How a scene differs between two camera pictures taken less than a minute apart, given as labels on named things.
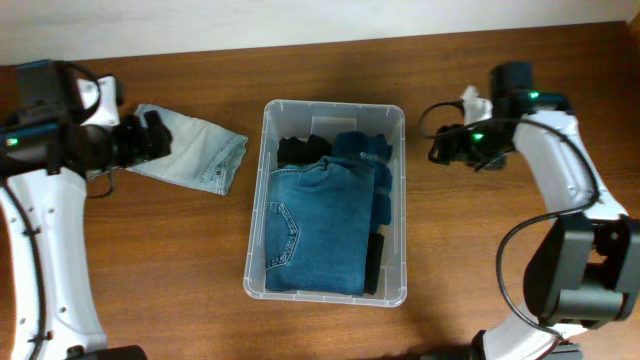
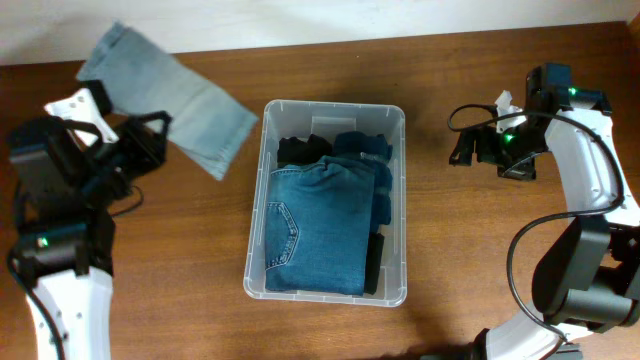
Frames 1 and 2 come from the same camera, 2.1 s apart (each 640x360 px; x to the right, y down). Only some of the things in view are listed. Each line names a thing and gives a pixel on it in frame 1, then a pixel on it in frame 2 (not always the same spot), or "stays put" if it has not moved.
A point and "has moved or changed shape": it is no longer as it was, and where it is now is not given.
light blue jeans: [204, 155] has moved or changed shape
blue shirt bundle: [376, 152] stays put
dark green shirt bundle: [373, 262] stays put
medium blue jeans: [318, 222] stays put
